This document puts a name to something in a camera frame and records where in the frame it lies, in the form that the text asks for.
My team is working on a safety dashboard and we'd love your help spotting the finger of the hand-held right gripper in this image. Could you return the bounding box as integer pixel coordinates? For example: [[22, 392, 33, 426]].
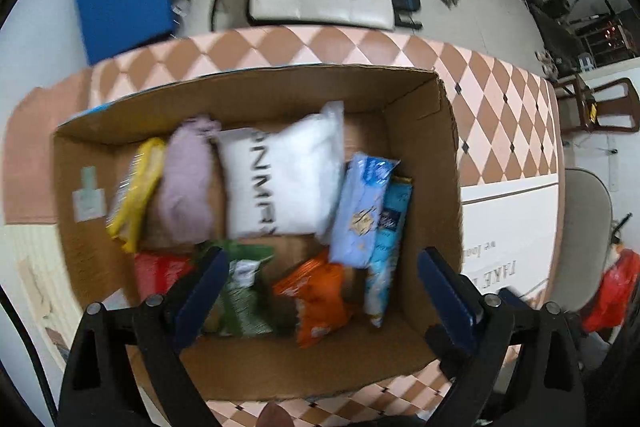
[[497, 287, 541, 314], [424, 326, 471, 380]]

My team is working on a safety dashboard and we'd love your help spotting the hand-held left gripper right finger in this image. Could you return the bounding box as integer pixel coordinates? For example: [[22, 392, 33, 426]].
[[417, 247, 588, 427]]

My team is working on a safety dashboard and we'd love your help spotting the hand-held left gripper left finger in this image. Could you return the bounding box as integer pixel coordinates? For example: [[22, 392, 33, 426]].
[[59, 247, 231, 427]]

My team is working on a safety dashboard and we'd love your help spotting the green snack packet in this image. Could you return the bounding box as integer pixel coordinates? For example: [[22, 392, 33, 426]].
[[200, 241, 276, 339]]

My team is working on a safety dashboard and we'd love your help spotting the red snack packet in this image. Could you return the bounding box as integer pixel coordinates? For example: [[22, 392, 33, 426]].
[[132, 252, 196, 303]]

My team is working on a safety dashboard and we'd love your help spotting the long blue snack packet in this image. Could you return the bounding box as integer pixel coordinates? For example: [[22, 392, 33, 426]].
[[364, 176, 414, 329]]

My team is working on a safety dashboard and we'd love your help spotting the pink cloth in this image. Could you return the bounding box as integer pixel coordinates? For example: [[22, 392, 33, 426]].
[[150, 116, 222, 248]]

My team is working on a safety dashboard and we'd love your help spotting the orange snack packet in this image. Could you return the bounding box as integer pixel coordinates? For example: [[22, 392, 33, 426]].
[[272, 251, 358, 349]]

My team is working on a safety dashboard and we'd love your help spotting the yellow silver snack packet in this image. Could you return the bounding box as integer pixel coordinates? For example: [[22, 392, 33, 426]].
[[106, 138, 167, 254]]

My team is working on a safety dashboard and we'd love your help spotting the light blue tissue packet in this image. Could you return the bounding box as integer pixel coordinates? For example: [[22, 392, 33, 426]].
[[327, 152, 402, 269]]

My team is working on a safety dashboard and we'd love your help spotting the white pillow packet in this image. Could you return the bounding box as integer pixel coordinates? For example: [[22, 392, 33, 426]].
[[216, 101, 347, 240]]

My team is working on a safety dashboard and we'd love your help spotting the cardboard box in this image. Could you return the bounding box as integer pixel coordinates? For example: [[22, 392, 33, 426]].
[[51, 63, 468, 400]]

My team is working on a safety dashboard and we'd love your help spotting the beige round chair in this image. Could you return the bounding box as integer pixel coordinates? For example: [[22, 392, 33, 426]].
[[547, 167, 615, 313]]

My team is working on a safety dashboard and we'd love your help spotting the red plastic bag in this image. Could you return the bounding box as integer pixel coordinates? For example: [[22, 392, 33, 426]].
[[580, 249, 640, 334]]

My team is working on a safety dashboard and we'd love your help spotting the dark wooden chair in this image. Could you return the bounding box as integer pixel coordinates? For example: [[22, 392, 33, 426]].
[[552, 74, 640, 135]]

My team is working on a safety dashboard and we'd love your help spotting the pair of white shoes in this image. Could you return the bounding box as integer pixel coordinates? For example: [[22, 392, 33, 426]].
[[536, 51, 561, 78]]

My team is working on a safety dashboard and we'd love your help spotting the black exercise machine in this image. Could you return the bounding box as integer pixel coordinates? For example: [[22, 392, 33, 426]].
[[530, 0, 640, 72]]

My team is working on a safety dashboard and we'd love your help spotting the checkered tablecloth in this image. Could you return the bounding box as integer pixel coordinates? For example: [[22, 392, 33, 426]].
[[2, 26, 561, 427]]

